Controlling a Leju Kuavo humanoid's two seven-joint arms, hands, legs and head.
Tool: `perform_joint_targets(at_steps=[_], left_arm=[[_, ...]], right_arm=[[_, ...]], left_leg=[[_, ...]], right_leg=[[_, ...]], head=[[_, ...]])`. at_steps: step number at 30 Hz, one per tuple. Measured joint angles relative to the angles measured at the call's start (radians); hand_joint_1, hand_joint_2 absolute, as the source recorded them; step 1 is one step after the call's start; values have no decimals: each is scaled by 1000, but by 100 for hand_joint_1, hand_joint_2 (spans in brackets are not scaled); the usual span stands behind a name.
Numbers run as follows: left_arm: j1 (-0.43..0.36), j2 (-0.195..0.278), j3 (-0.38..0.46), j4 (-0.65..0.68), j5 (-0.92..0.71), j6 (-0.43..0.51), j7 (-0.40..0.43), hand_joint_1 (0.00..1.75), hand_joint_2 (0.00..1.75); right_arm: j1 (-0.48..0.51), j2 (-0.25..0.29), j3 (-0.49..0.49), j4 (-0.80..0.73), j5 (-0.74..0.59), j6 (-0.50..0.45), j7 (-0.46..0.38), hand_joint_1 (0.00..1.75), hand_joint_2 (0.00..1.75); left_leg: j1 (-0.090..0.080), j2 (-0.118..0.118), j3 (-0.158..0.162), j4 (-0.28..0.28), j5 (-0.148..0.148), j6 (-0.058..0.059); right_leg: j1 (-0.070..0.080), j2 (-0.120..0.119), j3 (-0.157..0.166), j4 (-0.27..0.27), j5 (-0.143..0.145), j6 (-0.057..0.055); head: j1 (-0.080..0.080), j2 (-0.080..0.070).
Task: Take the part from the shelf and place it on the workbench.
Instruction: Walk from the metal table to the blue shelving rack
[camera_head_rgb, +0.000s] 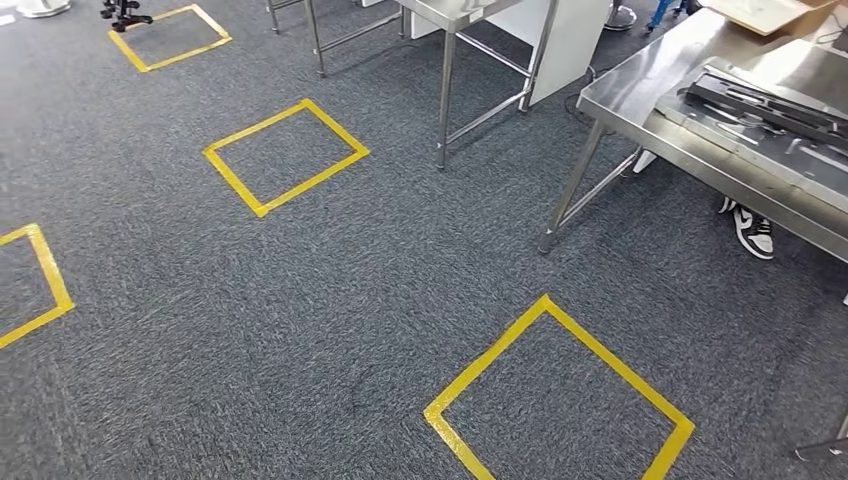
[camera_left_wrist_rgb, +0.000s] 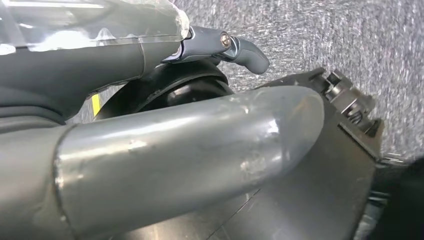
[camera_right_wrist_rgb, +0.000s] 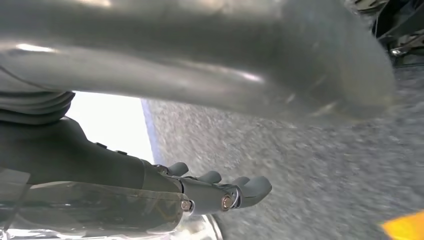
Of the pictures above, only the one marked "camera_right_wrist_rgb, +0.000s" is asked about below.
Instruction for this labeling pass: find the black robot lower body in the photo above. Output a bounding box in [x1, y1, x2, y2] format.
[344, 0, 424, 67]

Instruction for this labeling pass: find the yellow floor tape square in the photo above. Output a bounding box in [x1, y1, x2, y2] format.
[380, 210, 424, 240]

